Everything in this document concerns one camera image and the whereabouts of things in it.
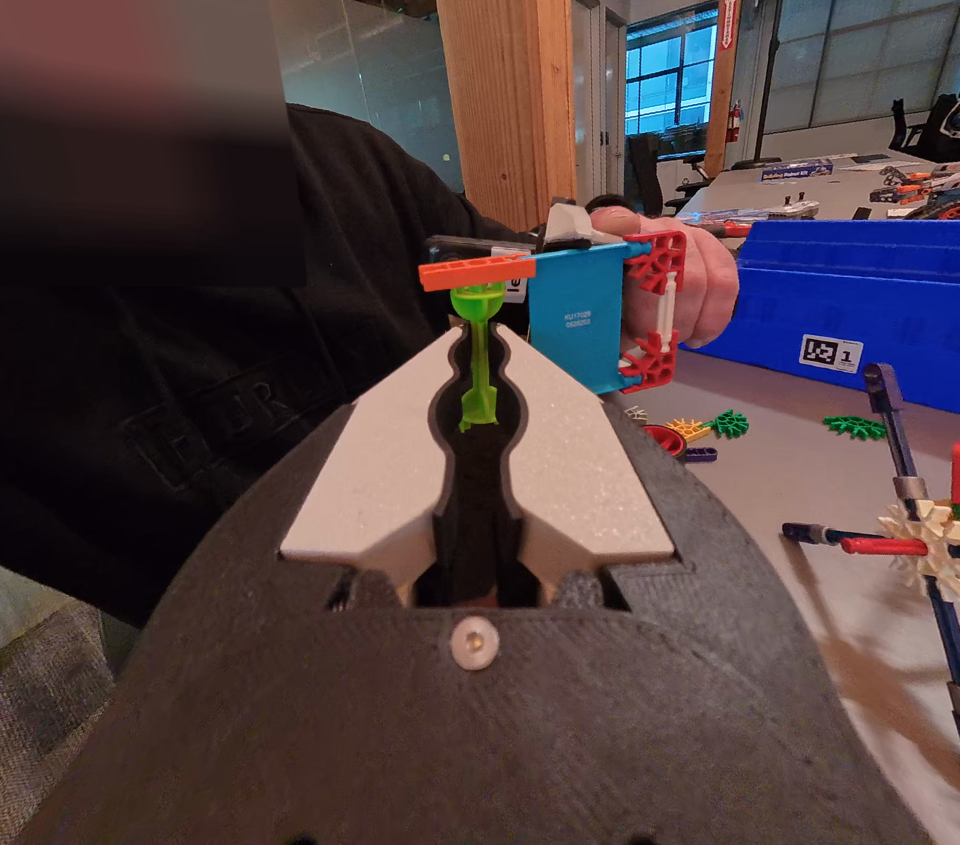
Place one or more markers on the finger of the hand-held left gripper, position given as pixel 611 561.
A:
pixel 566 219

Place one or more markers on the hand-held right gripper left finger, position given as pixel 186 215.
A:
pixel 375 485

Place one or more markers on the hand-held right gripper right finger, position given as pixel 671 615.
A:
pixel 585 485

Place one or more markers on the red toy connector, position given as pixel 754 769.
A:
pixel 660 256
pixel 652 361

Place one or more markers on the blue toy panel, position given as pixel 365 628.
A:
pixel 574 320

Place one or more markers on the lime green toy spool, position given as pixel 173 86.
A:
pixel 477 365

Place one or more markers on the white toy rod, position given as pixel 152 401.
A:
pixel 666 312

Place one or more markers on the blue storage bin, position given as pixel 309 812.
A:
pixel 840 290

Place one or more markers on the person's left forearm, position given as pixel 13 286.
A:
pixel 465 215

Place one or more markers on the person's left hand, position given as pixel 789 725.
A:
pixel 709 290

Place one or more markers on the grey toy connector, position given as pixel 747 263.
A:
pixel 634 412

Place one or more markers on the red toy wheel black tyre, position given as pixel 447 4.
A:
pixel 664 440

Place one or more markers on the black office chair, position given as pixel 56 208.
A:
pixel 646 174
pixel 926 129

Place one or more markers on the yellow green toy piece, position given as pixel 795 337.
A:
pixel 705 426

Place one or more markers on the colourful toy packet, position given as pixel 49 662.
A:
pixel 705 220

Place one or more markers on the wooden pillar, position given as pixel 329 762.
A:
pixel 731 35
pixel 502 50

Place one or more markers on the red fire extinguisher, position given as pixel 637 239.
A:
pixel 735 121

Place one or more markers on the blue toy kit box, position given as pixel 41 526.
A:
pixel 797 169

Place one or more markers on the long grey table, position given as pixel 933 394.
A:
pixel 810 192

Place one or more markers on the green toy connector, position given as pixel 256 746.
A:
pixel 855 426

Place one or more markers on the colourful toy windmill model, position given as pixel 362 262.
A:
pixel 915 530

